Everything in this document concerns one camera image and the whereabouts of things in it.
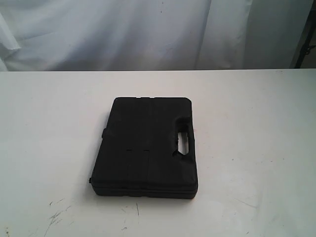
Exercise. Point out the white backdrop curtain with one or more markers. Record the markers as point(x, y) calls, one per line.
point(138, 35)

